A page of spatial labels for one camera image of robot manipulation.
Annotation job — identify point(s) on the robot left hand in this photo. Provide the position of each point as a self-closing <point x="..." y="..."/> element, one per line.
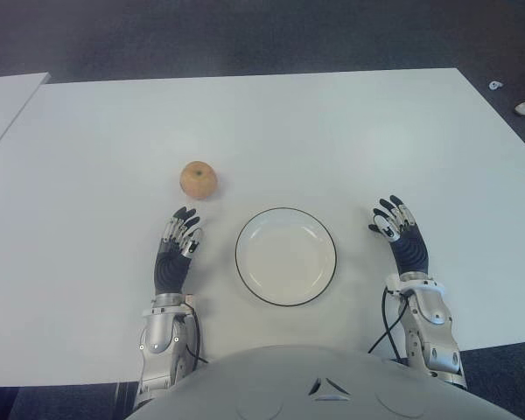
<point x="171" y="269"/>

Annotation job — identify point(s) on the robot left arm silver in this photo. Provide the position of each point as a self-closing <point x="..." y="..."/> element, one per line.
<point x="159" y="332"/>

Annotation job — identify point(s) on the adjacent white table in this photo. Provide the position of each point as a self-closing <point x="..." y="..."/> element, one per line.
<point x="4" y="105"/>

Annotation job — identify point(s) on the grey robot torso shell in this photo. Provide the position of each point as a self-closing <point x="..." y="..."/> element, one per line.
<point x="262" y="385"/>

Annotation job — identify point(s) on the white plate black rim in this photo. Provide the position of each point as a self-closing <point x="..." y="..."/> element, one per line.
<point x="286" y="258"/>

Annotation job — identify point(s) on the robot right arm silver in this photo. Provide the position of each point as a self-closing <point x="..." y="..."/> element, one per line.
<point x="433" y="324"/>

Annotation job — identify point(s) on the red yellow apple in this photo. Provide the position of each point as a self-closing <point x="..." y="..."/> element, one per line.
<point x="199" y="180"/>

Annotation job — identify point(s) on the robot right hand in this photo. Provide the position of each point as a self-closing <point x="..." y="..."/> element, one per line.
<point x="411" y="251"/>

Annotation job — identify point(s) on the small white floor scrap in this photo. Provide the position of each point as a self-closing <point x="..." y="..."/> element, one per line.
<point x="494" y="85"/>

